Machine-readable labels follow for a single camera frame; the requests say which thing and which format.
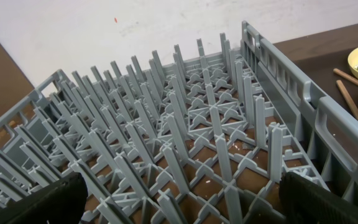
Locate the wooden chopstick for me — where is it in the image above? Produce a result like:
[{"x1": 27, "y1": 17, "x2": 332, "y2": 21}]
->
[
  {"x1": 336, "y1": 80, "x2": 358, "y2": 120},
  {"x1": 333, "y1": 68, "x2": 358, "y2": 86}
]

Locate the grey plastic dish rack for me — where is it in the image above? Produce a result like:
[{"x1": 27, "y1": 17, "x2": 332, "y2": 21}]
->
[{"x1": 0, "y1": 22, "x2": 358, "y2": 223}]

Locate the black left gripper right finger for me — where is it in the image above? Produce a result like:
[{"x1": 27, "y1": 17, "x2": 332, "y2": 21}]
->
[{"x1": 279, "y1": 172, "x2": 358, "y2": 223}]

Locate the wooden chopstick left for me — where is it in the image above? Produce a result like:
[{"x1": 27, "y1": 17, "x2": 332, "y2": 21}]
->
[{"x1": 336, "y1": 80, "x2": 358, "y2": 120}]

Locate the wooden chopstick right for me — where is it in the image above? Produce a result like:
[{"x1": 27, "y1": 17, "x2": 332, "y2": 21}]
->
[{"x1": 333, "y1": 68, "x2": 358, "y2": 86}]

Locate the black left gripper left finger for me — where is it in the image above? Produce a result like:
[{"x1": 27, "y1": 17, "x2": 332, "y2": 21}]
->
[{"x1": 0, "y1": 172, "x2": 88, "y2": 224}]

